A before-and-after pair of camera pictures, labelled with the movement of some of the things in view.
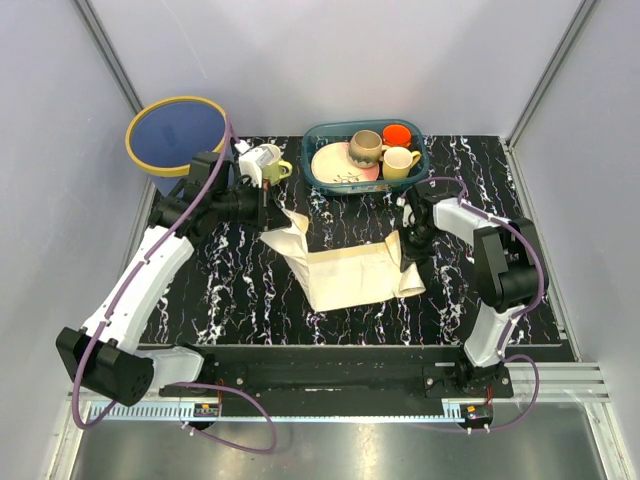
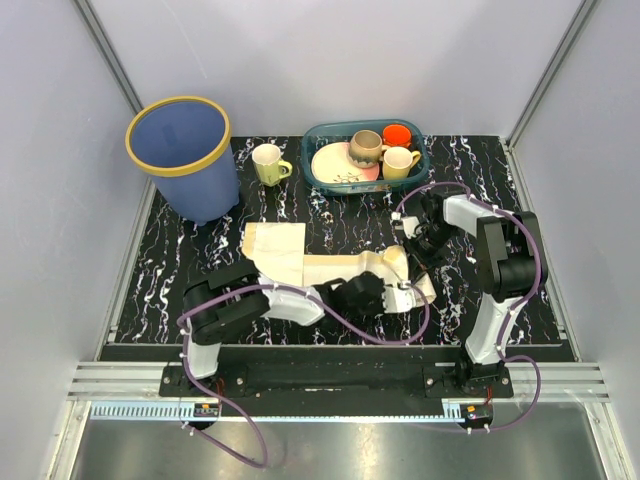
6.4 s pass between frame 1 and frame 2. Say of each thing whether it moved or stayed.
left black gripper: moved
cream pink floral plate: stayed
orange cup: stayed
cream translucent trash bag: moved
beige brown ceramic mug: stayed
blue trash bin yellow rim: stayed
